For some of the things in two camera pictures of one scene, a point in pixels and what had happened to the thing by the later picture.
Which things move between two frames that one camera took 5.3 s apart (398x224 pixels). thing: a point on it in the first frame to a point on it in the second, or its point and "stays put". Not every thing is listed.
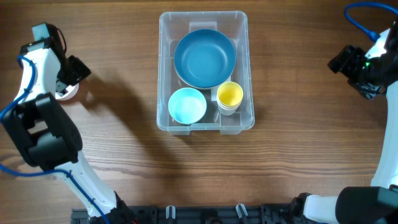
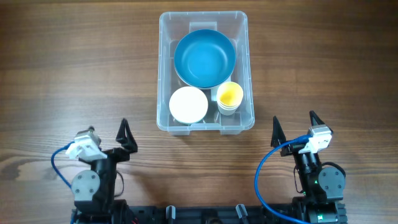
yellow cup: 230,94 stays put
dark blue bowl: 204,58 stays put
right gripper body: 342,62 to 294,149
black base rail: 207,214 stays put
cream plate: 201,88 stays put
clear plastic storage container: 204,73 stays put
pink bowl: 64,92 to 188,105
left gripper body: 78,69 to 113,154
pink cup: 228,110 stays put
